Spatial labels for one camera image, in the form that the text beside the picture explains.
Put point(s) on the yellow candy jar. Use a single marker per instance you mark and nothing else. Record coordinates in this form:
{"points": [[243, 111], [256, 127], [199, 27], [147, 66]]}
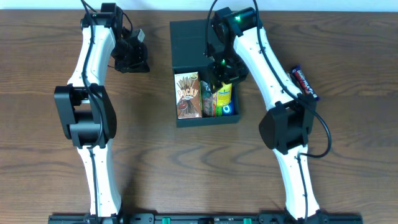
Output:
{"points": [[223, 95]]}

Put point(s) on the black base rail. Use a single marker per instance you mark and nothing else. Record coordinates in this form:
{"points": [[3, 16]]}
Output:
{"points": [[262, 218]]}

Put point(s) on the black gift box with lid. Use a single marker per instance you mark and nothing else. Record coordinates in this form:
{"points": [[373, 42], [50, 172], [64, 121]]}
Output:
{"points": [[188, 46]]}

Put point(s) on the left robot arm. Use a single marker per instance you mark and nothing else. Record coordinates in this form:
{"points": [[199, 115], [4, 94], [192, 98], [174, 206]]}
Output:
{"points": [[85, 110]]}

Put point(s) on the blue Oreo pack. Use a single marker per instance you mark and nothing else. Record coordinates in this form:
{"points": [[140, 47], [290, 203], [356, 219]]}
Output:
{"points": [[228, 110]]}

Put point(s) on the green candy bar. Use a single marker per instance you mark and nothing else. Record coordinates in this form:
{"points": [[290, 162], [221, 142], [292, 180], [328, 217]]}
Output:
{"points": [[292, 78]]}

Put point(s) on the purple Dairy Milk bar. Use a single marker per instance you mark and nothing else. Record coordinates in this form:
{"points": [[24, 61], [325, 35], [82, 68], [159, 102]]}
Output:
{"points": [[303, 83]]}

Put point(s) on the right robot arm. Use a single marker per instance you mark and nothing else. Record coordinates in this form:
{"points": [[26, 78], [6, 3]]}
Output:
{"points": [[289, 111]]}

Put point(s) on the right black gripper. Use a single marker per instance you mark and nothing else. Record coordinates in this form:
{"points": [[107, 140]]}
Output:
{"points": [[229, 78]]}

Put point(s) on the brown Pocky box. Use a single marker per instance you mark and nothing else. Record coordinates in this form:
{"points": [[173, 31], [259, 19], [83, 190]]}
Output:
{"points": [[188, 95]]}

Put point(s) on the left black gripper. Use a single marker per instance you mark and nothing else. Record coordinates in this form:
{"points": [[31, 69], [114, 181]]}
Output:
{"points": [[132, 66]]}

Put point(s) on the green clear snack bag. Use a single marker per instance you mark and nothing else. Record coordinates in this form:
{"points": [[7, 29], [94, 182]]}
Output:
{"points": [[209, 109]]}

